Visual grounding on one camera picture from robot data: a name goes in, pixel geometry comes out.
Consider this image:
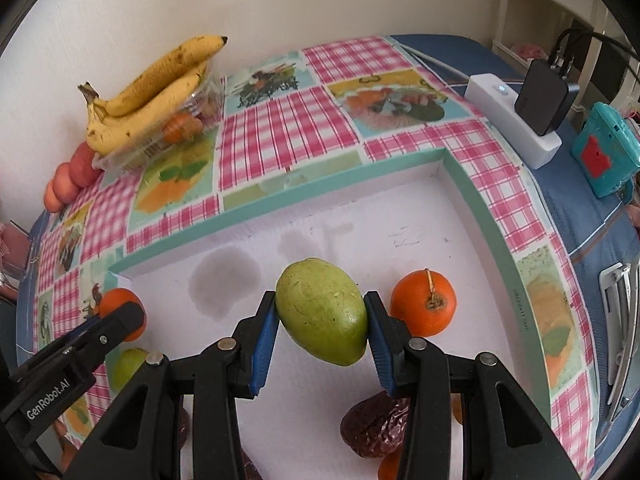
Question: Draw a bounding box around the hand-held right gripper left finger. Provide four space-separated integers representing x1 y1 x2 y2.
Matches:
75 290 281 480

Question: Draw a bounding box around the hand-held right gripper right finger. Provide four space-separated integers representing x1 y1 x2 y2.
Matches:
363 290 583 480

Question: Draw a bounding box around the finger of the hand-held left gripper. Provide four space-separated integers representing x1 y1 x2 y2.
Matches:
75 301 147 372

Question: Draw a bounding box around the orange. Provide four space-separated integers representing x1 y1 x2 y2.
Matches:
98 287 148 342
162 112 206 143
389 268 457 338
376 394 464 480

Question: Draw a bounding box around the long green mango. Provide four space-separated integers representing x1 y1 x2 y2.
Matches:
275 257 370 367

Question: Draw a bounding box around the white tray with teal rim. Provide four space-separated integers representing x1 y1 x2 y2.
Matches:
102 147 548 480

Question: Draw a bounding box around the round green mango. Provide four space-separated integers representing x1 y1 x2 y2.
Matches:
109 348 151 395

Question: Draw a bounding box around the glass vase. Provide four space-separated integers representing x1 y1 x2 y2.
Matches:
0 240 40 291

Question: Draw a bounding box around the large red apple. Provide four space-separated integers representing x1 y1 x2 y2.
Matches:
70 142 101 188

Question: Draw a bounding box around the bunch of yellow bananas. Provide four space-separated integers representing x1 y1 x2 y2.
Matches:
77 60 211 157

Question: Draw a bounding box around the pink checked printed tablecloth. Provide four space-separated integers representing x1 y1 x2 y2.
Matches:
15 35 608 480

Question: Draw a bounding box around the clear plastic container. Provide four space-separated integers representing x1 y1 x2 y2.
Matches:
92 72 223 173

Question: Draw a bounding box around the yellow banana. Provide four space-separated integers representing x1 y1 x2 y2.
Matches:
105 35 229 117

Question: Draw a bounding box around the white power strip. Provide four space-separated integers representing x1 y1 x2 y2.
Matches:
465 74 562 171

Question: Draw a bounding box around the teal case with red patch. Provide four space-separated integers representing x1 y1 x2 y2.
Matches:
571 102 640 199

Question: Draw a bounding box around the black charger adapter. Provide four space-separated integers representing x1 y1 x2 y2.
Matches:
514 58 571 137

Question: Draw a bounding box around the white cable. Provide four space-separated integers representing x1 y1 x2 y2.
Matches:
400 44 471 82

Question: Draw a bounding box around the black cable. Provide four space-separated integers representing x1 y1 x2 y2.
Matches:
549 26 640 68

